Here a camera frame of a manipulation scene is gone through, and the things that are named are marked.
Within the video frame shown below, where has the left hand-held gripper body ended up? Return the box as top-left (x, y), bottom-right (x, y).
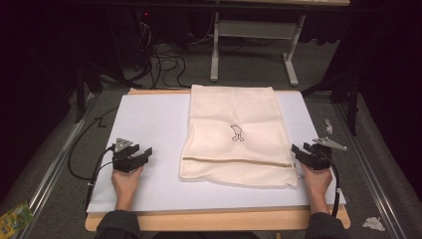
top-left (111, 137), bottom-right (149, 174)

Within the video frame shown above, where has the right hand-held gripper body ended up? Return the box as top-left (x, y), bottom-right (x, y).
top-left (303, 136), bottom-right (347, 171)

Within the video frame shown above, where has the cream mesh laundry bag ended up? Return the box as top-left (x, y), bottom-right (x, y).
top-left (179, 84), bottom-right (300, 189)

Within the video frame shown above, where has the person's left hand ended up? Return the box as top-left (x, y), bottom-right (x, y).
top-left (110, 165), bottom-right (144, 202)

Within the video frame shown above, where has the person's right hand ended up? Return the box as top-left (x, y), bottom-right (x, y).
top-left (301, 163), bottom-right (333, 202)

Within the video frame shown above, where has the white foam board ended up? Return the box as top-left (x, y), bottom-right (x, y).
top-left (86, 91), bottom-right (346, 213)

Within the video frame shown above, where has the black metal stand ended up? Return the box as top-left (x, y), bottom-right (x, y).
top-left (301, 71), bottom-right (363, 137)
top-left (73, 61), bottom-right (105, 123)

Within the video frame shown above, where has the crumpled white tissue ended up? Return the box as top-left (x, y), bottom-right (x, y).
top-left (361, 216), bottom-right (386, 232)

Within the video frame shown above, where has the green snack packet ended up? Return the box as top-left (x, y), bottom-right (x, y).
top-left (0, 201), bottom-right (35, 239)

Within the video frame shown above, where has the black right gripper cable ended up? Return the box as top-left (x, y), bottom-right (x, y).
top-left (318, 149), bottom-right (341, 219)

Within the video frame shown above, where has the metal floor rail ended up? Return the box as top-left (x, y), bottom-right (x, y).
top-left (332, 103), bottom-right (399, 239)
top-left (14, 93), bottom-right (98, 239)

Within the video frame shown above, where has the black floor cable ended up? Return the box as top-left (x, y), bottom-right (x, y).
top-left (67, 106), bottom-right (119, 182)

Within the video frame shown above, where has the bundle of black cables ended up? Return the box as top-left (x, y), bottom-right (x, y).
top-left (132, 19), bottom-right (187, 90)

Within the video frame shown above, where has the white metal desk frame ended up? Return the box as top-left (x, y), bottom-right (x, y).
top-left (209, 0), bottom-right (351, 88)

